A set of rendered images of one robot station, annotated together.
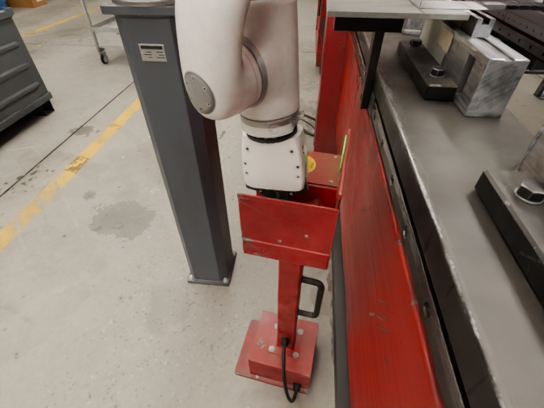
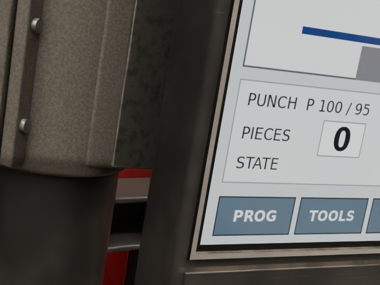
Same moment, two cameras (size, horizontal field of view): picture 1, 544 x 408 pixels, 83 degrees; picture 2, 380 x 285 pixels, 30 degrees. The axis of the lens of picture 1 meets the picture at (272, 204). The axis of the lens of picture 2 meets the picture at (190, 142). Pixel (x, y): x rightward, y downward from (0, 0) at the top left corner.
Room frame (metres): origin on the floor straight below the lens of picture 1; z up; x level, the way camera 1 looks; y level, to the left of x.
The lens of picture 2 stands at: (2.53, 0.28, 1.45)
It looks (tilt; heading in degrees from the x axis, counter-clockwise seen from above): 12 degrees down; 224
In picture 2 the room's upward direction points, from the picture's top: 9 degrees clockwise
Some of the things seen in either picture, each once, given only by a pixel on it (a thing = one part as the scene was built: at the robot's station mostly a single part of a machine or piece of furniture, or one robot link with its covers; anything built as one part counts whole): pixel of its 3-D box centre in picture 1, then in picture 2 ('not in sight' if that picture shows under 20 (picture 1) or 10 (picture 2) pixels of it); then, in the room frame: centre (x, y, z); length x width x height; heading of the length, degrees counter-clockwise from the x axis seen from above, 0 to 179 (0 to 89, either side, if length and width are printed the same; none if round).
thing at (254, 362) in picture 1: (277, 346); not in sight; (0.46, -0.02, 0.06); 0.25 x 0.20 x 0.12; 76
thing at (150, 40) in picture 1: (193, 176); not in sight; (0.83, 0.26, 0.50); 0.18 x 0.18 x 1.00; 84
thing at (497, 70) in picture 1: (457, 53); not in sight; (0.69, -0.39, 0.92); 0.39 x 0.06 x 0.10; 173
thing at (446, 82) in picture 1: (422, 66); not in sight; (0.71, -0.33, 0.89); 0.30 x 0.05 x 0.03; 173
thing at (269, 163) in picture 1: (274, 155); not in sight; (0.41, 0.00, 0.86); 0.10 x 0.07 x 0.11; 76
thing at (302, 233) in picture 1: (296, 191); not in sight; (0.45, -0.05, 0.75); 0.20 x 0.16 x 0.18; 166
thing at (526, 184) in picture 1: (532, 190); not in sight; (0.25, -0.28, 0.91); 0.03 x 0.03 x 0.02
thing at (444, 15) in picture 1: (388, 6); not in sight; (0.77, -0.25, 1.00); 0.26 x 0.18 x 0.01; 83
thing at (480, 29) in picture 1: (465, 16); not in sight; (0.72, -0.39, 0.98); 0.20 x 0.03 x 0.03; 173
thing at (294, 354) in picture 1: (286, 340); not in sight; (0.45, -0.05, 0.13); 0.10 x 0.10 x 0.01; 76
